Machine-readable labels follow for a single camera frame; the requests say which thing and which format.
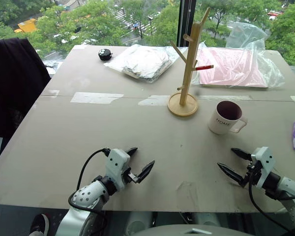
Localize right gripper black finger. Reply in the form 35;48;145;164
217;162;247;188
231;147;253;162

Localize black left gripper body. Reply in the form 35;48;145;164
122;157;142;184

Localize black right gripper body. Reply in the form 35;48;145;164
244;160;262;189

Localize wooden mug tree stand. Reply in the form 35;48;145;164
167;7;215;118

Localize white HOME mug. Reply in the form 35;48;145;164
207;100;249;135

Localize small white tape patch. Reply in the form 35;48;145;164
138;95;171;107

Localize large white tape patch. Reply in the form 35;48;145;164
70;91;125;105

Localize grey rounded robot torso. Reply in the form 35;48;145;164
129;223;258;236

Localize pink flat pad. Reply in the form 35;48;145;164
195;47;269;89

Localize silver white bagged packet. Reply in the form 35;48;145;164
103;44;174;84

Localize black round case white dots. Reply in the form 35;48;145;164
98;48;113;61

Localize black white shoe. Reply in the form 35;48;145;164
29;213;51;236

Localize clear plastic bag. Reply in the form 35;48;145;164
193;21;286;89

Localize dark cloth covered chair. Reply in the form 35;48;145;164
0;37;52;139

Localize yellow truck outside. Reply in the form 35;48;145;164
13;18;38;34

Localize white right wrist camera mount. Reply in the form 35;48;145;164
250;147;277;189

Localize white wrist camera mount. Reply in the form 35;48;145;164
105;148;131;190
250;147;277;189

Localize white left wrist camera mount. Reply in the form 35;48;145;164
105;148;131;190

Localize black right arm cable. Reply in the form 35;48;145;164
247;169;295;233

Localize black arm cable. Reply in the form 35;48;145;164
68;148;112;219
247;169;295;233

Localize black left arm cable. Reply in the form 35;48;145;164
68;148;112;219

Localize black window frame post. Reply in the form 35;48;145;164
177;0;197;47

